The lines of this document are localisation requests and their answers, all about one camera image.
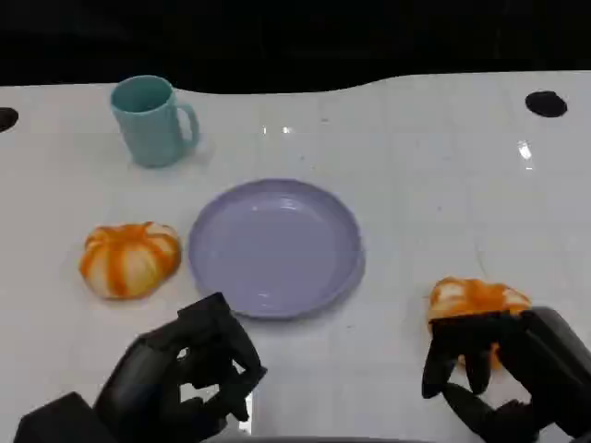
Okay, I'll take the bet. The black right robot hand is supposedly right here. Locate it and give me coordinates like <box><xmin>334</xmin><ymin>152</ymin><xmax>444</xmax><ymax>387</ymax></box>
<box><xmin>420</xmin><ymin>306</ymin><xmax>591</xmax><ymax>443</ymax></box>

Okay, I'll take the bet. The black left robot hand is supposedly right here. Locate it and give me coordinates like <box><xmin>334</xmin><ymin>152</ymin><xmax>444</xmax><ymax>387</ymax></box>
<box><xmin>94</xmin><ymin>291</ymin><xmax>268</xmax><ymax>443</ymax></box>

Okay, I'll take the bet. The orange and white bread roll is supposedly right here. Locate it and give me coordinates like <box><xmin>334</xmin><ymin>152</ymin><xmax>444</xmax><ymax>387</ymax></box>
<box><xmin>78</xmin><ymin>221</ymin><xmax>182</xmax><ymax>300</ymax></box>
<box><xmin>427</xmin><ymin>276</ymin><xmax>532</xmax><ymax>370</ymax></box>

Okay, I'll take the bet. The lilac plate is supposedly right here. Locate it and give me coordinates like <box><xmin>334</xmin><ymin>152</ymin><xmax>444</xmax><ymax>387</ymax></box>
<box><xmin>187</xmin><ymin>178</ymin><xmax>366</xmax><ymax>321</ymax></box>

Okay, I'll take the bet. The pale green mug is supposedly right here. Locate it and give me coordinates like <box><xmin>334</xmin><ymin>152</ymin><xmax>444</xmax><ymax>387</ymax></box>
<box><xmin>109</xmin><ymin>75</ymin><xmax>200</xmax><ymax>168</ymax></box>

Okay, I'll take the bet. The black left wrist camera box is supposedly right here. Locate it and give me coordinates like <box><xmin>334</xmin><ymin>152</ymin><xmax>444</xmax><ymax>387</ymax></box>
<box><xmin>12</xmin><ymin>391</ymin><xmax>119</xmax><ymax>443</ymax></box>

